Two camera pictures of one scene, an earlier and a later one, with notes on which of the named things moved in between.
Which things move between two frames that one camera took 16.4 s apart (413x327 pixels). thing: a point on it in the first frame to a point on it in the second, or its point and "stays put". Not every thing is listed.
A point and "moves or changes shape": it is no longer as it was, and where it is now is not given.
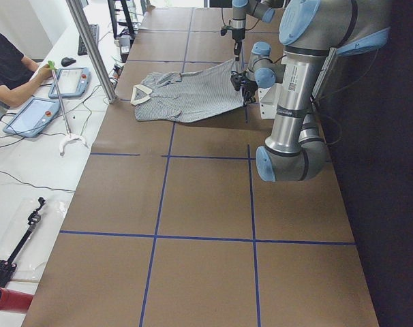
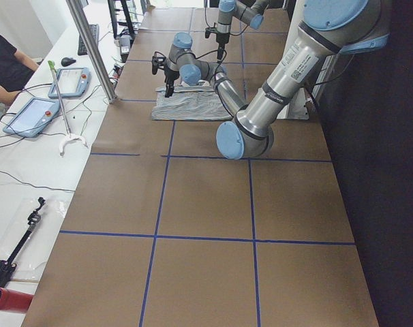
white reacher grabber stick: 69,136 stays put
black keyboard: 95,31 stays put
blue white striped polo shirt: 169,97 moves or changes shape
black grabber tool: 5,268 stays put
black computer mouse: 67,61 stays put
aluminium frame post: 95,50 stays put
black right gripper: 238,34 to 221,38
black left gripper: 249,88 to 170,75
